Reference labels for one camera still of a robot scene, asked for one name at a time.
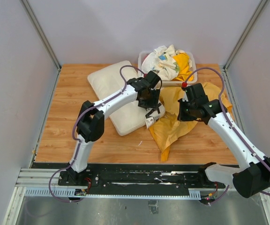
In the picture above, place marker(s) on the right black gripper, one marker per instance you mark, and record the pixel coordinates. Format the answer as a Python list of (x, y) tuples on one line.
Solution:
[(181, 116)]

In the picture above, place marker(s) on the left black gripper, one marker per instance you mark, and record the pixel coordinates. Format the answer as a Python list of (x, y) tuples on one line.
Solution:
[(153, 102)]

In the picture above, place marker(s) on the yellow pillowcase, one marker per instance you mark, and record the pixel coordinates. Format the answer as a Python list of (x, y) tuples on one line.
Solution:
[(176, 122)]

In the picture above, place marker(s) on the white pillow with bear print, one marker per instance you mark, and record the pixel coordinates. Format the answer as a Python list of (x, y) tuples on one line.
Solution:
[(123, 111)]

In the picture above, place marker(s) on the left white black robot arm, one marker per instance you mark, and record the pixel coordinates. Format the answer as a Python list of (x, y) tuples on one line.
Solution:
[(90, 124)]

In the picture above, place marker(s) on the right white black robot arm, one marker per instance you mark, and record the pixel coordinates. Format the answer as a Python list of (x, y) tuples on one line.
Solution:
[(252, 176)]

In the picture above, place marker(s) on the translucent plastic bin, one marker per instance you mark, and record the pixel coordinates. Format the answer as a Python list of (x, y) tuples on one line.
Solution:
[(153, 81)]

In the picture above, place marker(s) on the yellow cloth in bin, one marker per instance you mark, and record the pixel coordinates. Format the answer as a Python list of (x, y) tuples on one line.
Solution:
[(183, 66)]

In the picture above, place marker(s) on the white printed cloth in bin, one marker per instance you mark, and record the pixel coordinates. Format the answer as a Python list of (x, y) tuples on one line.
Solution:
[(162, 63)]

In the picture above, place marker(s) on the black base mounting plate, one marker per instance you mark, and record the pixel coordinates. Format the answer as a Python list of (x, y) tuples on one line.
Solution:
[(140, 178)]

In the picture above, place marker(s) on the right aluminium frame post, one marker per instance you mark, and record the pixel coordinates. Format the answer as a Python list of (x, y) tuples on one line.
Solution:
[(252, 21)]

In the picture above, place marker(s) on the aluminium frame post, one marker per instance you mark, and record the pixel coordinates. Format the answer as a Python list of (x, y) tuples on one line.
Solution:
[(252, 21), (33, 19)]

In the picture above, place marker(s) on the grey slotted cable duct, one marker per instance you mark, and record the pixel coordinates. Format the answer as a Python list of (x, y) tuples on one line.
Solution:
[(79, 193)]

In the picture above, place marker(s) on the left aluminium frame post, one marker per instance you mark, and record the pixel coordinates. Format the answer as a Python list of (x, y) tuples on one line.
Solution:
[(33, 19)]

